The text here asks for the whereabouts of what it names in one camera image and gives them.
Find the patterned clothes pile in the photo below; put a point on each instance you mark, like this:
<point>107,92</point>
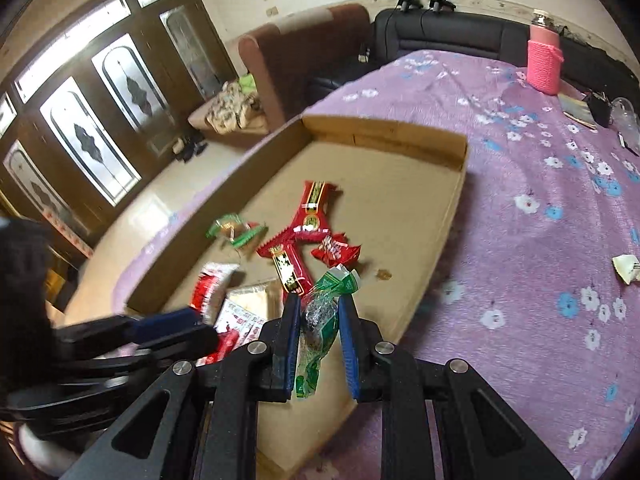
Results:
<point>237,106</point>

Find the clear glass cup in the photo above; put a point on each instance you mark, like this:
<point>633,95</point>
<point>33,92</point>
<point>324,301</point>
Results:
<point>626,122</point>

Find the crumpled white wrapper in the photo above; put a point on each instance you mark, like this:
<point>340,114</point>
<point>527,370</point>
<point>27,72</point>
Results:
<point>627,267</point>

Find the brown fabric armchair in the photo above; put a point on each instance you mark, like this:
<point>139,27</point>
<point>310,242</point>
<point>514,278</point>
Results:
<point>299,60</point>

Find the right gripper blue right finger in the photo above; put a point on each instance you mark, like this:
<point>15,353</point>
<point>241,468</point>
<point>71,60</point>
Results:
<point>350,341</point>

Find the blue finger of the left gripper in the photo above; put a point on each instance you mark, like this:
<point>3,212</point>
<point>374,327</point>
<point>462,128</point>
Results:
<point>164,324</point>

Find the long red snack packet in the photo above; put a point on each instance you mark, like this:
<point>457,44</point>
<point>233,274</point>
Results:
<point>310,222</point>

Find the red snack bar packet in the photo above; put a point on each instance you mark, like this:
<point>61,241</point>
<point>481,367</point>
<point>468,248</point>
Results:
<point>293,274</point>

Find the shallow cardboard tray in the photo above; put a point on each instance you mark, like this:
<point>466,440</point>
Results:
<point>398,189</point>

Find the small black pouch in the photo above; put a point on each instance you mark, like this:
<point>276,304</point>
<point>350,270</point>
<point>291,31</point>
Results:
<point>600,107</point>

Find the beige cracker packet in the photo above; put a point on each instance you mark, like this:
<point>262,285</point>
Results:
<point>272,299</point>

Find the black leather sofa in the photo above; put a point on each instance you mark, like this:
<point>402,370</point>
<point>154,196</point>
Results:
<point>395,33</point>

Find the small booklet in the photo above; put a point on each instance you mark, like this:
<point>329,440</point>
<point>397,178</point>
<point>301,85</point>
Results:
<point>577,110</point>

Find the green orange pastry packet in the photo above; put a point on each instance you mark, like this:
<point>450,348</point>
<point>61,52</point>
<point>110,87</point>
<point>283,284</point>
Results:
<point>235,230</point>

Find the dark wooden glass door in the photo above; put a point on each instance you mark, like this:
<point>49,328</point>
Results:
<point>94,96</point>

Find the purple floral tablecloth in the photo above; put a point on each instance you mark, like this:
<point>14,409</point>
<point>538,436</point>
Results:
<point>526,285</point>

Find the pink sleeved thermos bottle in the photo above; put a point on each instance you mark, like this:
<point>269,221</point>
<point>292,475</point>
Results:
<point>544,54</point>

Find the small red candy packet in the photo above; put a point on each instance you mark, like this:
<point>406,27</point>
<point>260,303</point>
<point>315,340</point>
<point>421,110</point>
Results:
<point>335,249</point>

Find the black shoes on floor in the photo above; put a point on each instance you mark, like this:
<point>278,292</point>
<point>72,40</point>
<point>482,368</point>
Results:
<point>189,146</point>

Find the white red sachet packet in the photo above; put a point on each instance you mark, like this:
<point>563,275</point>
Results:
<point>240,319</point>

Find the green clear candy packet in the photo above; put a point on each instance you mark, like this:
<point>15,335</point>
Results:
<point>319,325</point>

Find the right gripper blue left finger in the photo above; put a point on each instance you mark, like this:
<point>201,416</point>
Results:
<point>291,319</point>

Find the red white snack packet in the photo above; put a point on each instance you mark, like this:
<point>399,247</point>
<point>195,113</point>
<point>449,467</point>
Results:
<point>210,289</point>

